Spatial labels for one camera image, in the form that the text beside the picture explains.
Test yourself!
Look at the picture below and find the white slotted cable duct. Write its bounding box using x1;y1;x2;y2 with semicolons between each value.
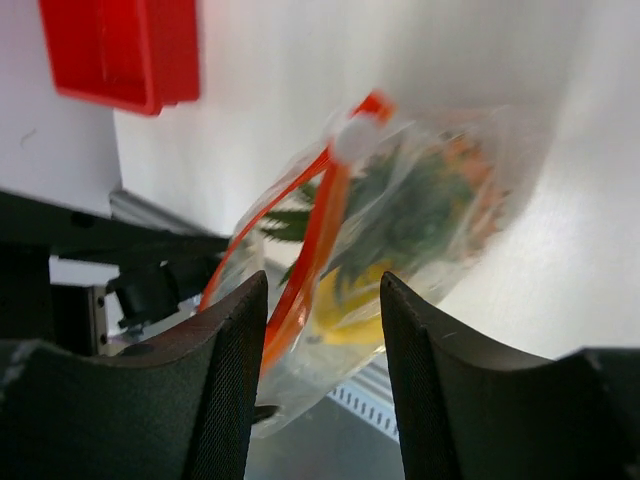
327;355;399;443

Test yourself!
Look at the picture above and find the aluminium mounting rail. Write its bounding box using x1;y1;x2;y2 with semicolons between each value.
109;189;213;236

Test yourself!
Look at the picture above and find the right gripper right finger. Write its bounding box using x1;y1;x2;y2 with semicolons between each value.
380;273;639;479

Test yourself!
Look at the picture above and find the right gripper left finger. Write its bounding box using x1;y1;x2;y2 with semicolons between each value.
1;272;268;479

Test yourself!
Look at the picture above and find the yellow toy lemon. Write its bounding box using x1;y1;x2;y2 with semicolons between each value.
310;262;389;346

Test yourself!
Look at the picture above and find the red plastic bin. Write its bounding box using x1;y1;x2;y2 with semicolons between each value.
39;0;200;116

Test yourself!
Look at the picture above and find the toy pineapple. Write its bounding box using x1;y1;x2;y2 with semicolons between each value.
259;134;511;301

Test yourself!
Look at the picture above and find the clear zip top bag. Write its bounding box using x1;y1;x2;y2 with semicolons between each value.
201;90;509;438

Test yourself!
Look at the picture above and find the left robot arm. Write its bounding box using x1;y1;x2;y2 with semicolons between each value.
1;192;229;356

